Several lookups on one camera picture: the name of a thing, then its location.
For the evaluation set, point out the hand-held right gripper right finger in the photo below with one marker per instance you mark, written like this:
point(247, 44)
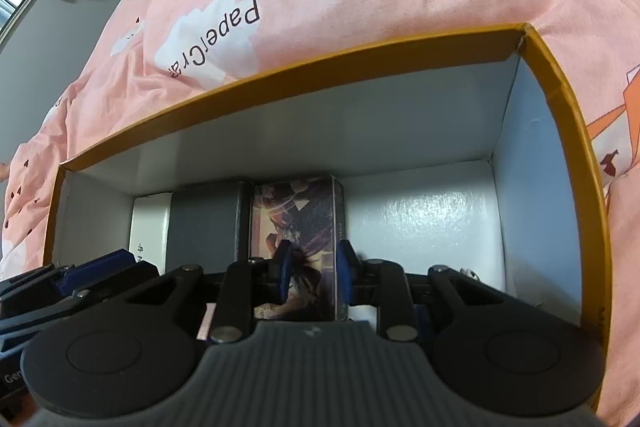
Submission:
point(345, 272)

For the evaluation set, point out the grey box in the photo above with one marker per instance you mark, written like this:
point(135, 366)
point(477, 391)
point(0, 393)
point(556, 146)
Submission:
point(207, 227)

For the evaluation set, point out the white long box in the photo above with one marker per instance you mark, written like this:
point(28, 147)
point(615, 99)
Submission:
point(150, 227)

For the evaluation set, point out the dark patterned box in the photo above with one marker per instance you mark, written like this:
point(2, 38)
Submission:
point(305, 217)

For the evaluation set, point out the orange cardboard box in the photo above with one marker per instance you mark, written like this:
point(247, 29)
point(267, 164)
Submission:
point(350, 122)

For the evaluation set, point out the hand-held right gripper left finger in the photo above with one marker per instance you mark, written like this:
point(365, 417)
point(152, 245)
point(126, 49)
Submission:
point(285, 272)

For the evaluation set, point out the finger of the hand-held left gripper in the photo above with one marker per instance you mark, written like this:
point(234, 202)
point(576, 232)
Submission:
point(45, 312)
point(100, 269)

